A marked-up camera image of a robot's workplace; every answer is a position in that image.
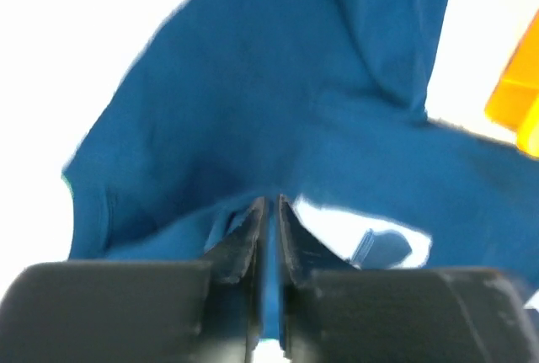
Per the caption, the navy blue printed t-shirt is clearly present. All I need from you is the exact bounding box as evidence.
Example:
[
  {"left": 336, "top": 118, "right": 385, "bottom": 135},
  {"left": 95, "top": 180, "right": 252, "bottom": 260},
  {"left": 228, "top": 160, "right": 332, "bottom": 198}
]
[{"left": 61, "top": 0, "right": 539, "bottom": 343}]

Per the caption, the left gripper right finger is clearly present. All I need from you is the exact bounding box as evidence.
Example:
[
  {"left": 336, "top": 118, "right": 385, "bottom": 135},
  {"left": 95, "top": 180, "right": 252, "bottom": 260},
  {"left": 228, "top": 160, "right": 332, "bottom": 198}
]
[{"left": 277, "top": 197, "right": 538, "bottom": 362}]

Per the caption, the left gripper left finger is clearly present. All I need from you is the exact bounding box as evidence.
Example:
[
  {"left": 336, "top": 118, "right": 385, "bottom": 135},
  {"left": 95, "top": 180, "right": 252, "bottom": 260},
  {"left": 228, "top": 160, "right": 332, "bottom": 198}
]
[{"left": 1, "top": 198, "right": 267, "bottom": 363}]

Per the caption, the yellow plastic bin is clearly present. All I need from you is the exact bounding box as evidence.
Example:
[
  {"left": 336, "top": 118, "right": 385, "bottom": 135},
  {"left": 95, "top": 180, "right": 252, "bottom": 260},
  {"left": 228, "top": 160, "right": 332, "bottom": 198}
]
[{"left": 484, "top": 16, "right": 539, "bottom": 158}]

